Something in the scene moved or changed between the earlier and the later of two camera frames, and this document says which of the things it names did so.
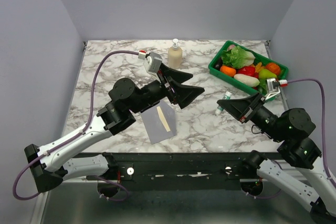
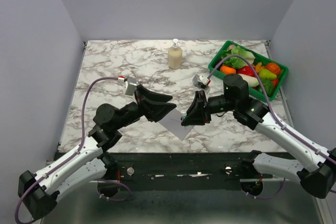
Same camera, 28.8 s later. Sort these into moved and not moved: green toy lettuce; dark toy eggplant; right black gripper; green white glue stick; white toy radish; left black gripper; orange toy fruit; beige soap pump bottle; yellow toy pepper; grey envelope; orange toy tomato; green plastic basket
Moved: left black gripper; right black gripper; grey envelope; green white glue stick
Not moved: orange toy fruit; yellow toy pepper; white toy radish; dark toy eggplant; green toy lettuce; orange toy tomato; beige soap pump bottle; green plastic basket
